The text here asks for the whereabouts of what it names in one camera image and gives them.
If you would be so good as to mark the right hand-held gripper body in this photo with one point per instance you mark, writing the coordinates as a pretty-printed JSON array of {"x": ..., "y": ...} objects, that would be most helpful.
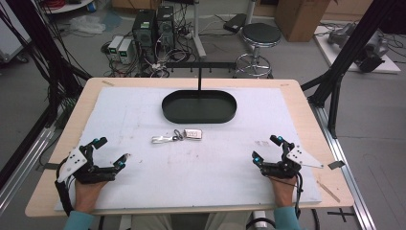
[{"x": 287, "y": 164}]

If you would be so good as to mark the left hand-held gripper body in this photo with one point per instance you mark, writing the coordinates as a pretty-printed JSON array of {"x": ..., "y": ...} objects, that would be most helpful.
[{"x": 91, "y": 171}]

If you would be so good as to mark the person's left hand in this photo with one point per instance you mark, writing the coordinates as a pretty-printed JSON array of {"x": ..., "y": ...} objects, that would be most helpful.
[{"x": 86, "y": 195}]

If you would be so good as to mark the person's right hand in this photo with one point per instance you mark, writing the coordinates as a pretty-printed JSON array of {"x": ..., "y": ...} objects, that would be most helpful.
[{"x": 284, "y": 191}]

